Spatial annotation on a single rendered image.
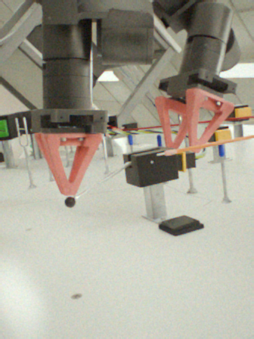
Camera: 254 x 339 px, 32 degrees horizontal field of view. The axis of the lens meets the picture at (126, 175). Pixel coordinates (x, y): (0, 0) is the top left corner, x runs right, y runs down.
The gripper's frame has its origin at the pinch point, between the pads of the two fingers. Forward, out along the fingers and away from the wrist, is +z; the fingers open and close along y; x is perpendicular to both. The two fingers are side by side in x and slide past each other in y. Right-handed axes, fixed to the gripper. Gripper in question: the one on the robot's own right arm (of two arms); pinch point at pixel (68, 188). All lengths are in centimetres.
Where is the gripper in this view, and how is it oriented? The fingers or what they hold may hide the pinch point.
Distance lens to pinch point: 53.5
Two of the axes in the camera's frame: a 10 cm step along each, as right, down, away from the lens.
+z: -0.1, 9.9, 1.2
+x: -9.1, 0.4, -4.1
